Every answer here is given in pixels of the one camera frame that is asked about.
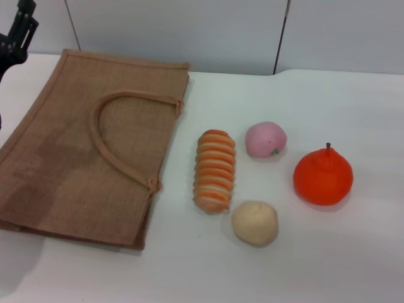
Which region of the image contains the orange striped bread roll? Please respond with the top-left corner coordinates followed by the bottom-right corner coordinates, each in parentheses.
top-left (192, 128), bottom-right (237, 215)

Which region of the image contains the beige round egg yolk pastry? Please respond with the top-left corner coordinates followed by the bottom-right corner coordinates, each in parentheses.
top-left (231, 200), bottom-right (280, 249)

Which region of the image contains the brown jute handbag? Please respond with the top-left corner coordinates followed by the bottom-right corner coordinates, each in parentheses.
top-left (0, 48), bottom-right (192, 253)

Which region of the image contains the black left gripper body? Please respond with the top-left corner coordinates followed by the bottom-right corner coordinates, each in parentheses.
top-left (0, 33), bottom-right (28, 78)

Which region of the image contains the pink peach bun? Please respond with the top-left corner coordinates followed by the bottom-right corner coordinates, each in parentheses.
top-left (245, 121), bottom-right (288, 159)

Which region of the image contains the orange tangerine with stem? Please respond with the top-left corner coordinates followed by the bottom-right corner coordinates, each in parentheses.
top-left (292, 142), bottom-right (354, 207)

